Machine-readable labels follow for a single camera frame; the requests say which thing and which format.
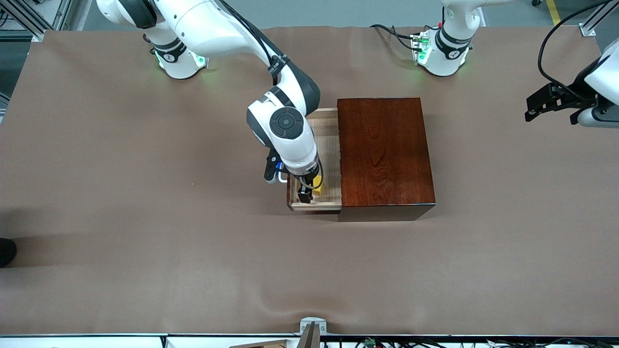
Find wooden drawer with white handle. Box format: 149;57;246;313
278;107;343;213

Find dark brown wooden cabinet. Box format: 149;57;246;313
337;97;437;223

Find brown table cloth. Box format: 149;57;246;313
0;27;619;336

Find light wooden board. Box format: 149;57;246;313
229;339;289;348

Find black round object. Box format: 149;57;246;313
0;238;18;268

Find aluminium profile with bracket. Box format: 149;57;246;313
579;0;619;37

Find grey clamp bracket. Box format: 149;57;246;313
299;317;327;335

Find grey metal post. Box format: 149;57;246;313
296;323;321;348

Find black base cable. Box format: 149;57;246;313
391;27;415;51
370;23;417;40

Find tangled black cables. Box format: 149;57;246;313
323;337;619;348

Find white table edge rail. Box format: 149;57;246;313
0;333;619;348

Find aluminium frame with black bars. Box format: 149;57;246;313
0;0;73;43

